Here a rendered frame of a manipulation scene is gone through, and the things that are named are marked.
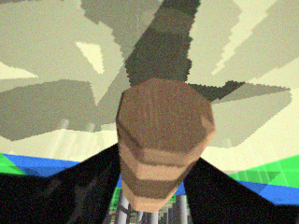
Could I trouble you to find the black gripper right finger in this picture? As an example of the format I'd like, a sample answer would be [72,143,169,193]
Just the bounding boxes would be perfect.
[183,157,299,224]

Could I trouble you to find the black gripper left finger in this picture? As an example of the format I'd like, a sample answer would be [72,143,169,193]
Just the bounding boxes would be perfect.
[0,143,121,224]

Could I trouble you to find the blue flat strip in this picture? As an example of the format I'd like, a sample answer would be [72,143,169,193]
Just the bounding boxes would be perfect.
[3,154,299,205]

